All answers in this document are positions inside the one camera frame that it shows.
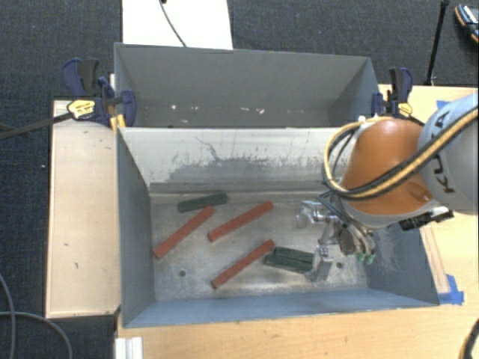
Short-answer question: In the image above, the grey metal bin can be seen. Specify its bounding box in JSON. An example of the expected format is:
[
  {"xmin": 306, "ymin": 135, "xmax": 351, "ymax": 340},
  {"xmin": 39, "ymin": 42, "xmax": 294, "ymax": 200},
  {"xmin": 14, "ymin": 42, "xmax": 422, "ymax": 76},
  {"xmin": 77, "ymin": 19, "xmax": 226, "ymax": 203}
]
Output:
[{"xmin": 113, "ymin": 42, "xmax": 441, "ymax": 329}]

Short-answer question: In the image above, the dark green flat block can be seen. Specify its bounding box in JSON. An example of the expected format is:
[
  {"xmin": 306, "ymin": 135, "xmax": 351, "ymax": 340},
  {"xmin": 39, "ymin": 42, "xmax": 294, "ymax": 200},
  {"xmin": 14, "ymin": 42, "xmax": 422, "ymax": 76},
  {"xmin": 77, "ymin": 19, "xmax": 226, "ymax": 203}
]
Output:
[
  {"xmin": 272, "ymin": 246, "xmax": 315, "ymax": 264},
  {"xmin": 177, "ymin": 192, "xmax": 230, "ymax": 214},
  {"xmin": 263, "ymin": 254, "xmax": 314, "ymax": 275}
]

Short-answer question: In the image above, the red-brown flat block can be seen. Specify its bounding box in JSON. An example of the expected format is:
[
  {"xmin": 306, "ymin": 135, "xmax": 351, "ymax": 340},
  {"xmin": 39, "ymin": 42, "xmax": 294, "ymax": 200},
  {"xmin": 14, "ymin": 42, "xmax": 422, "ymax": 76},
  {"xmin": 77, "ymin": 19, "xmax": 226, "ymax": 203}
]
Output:
[
  {"xmin": 207, "ymin": 200, "xmax": 275, "ymax": 243},
  {"xmin": 152, "ymin": 204, "xmax": 216, "ymax": 260},
  {"xmin": 210, "ymin": 239, "xmax": 277, "ymax": 290}
]

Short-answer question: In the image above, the pale wood board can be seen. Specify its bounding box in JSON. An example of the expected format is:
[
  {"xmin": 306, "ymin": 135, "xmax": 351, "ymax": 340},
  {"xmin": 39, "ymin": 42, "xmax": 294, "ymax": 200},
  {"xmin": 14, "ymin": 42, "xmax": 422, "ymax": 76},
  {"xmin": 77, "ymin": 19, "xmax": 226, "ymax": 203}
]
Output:
[{"xmin": 44, "ymin": 99, "xmax": 121, "ymax": 319}]

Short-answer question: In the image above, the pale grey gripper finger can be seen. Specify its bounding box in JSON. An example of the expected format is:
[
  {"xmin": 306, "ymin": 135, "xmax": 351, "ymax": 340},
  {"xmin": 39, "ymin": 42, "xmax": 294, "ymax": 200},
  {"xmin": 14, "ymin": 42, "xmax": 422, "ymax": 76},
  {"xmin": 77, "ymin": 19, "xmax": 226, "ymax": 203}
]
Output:
[
  {"xmin": 317, "ymin": 247, "xmax": 335, "ymax": 283},
  {"xmin": 304, "ymin": 245, "xmax": 325, "ymax": 283}
]

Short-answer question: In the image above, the black cylinder on white bracket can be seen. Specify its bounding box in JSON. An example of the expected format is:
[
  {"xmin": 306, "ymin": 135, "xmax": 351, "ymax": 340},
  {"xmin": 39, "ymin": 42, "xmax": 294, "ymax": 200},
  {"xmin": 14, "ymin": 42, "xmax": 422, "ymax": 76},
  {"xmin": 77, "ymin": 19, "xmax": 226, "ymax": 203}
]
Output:
[{"xmin": 397, "ymin": 206, "xmax": 456, "ymax": 232}]

